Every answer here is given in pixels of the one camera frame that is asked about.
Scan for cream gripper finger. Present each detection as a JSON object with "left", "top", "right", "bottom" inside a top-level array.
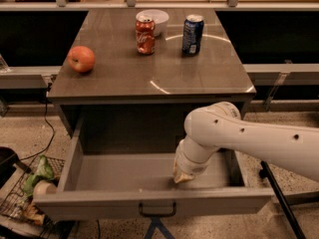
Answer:
[{"left": 173, "top": 166, "right": 194, "bottom": 183}]

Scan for grey top drawer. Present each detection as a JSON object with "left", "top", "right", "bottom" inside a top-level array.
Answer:
[{"left": 35, "top": 116, "right": 272, "bottom": 220}]

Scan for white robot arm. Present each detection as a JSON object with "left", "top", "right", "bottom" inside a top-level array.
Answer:
[{"left": 173, "top": 102, "right": 319, "bottom": 183}]

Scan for grey drawer cabinet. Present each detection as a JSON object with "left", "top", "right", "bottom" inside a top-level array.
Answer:
[{"left": 49, "top": 8, "right": 255, "bottom": 154}]

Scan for blue tape cross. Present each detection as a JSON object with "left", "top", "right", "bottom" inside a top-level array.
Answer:
[{"left": 144, "top": 217, "right": 174, "bottom": 239}]

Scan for black metal stand leg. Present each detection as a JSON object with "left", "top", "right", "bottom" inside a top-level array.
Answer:
[{"left": 259, "top": 161, "right": 319, "bottom": 239}]

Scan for green leafy item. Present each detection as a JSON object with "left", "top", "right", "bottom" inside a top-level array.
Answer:
[{"left": 22, "top": 155, "right": 55, "bottom": 197}]

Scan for cream cup in basket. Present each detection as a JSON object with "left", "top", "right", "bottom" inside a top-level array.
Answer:
[{"left": 33, "top": 180, "right": 57, "bottom": 197}]

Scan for blue soda can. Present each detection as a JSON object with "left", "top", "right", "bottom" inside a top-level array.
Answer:
[{"left": 182, "top": 14, "right": 204, "bottom": 55}]

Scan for red apple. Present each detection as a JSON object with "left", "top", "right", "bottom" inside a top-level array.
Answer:
[{"left": 67, "top": 46, "right": 96, "bottom": 73}]

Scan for red soda can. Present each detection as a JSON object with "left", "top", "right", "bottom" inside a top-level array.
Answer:
[{"left": 136, "top": 15, "right": 156, "bottom": 55}]

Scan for white bowl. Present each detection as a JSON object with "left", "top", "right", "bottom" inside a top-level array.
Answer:
[{"left": 136, "top": 9, "right": 169, "bottom": 37}]

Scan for black power cable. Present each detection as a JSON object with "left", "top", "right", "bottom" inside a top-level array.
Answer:
[{"left": 19, "top": 83, "right": 56, "bottom": 162}]

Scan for black wire basket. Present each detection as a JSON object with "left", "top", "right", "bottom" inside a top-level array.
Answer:
[{"left": 0, "top": 156, "right": 75, "bottom": 239}]

